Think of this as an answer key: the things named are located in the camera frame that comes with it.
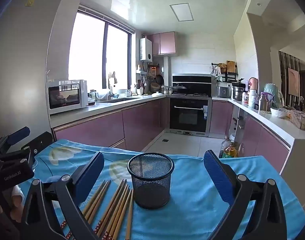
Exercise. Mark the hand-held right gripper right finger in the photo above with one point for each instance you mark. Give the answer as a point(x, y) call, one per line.
point(217, 177)

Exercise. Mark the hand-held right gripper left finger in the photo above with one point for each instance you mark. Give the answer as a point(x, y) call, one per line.
point(90, 177)

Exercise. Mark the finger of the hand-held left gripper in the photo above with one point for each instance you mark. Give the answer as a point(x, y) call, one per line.
point(43, 141)
point(18, 133)

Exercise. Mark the group of wooden chopsticks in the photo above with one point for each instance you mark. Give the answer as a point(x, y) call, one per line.
point(117, 205)

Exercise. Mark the black mesh utensil holder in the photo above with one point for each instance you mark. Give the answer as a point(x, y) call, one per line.
point(150, 180)

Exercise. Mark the person's left hand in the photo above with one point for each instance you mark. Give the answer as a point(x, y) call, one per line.
point(17, 196)

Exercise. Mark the yellow cooking oil bottle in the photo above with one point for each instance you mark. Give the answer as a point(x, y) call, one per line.
point(231, 151)

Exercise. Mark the blue floral tablecloth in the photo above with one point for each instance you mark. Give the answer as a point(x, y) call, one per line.
point(192, 205)

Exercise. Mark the white countertop oven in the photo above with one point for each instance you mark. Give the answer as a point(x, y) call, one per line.
point(67, 95)

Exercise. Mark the pink base cabinet run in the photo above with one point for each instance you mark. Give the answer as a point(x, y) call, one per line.
point(105, 125)
point(262, 140)

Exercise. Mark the grey refrigerator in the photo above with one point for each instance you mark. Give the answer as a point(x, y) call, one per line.
point(22, 67)

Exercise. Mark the black built-in oven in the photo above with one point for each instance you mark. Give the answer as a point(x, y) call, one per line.
point(188, 116)

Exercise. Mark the white kitchen countertop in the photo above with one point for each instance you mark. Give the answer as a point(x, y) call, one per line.
point(262, 116)

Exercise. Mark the silver rice cooker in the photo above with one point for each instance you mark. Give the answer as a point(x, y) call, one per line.
point(223, 91)

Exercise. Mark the steel bottle with purple lid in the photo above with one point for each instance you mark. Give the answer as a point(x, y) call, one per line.
point(264, 103)

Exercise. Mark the stainless steel pot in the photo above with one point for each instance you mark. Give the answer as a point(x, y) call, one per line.
point(238, 92)

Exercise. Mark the black wok with lid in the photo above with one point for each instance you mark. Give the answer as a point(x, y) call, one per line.
point(179, 88)

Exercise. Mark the pink thermos flask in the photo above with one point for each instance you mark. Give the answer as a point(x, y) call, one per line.
point(253, 83)

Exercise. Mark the clear plastic food container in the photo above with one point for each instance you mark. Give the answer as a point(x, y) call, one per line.
point(301, 121)

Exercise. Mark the black range hood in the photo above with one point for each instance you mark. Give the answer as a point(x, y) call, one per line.
point(192, 79)

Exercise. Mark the black kitchen rack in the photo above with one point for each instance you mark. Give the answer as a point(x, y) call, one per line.
point(227, 76)

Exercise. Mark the kitchen window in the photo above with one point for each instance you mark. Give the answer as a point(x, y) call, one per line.
point(90, 50)

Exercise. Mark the wooden cutting board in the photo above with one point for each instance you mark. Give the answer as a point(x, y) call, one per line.
point(231, 67)

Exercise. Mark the black hanging frying pan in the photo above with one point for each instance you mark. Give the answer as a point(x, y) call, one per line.
point(160, 80)

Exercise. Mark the square ceiling light panel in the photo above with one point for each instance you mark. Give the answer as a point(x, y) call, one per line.
point(181, 12)

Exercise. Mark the framed wall picture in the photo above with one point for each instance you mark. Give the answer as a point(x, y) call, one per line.
point(293, 81)

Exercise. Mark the white wall water heater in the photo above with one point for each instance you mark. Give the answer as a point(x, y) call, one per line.
point(146, 50)

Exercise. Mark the pink wall cabinet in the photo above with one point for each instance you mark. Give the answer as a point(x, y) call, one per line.
point(165, 43)

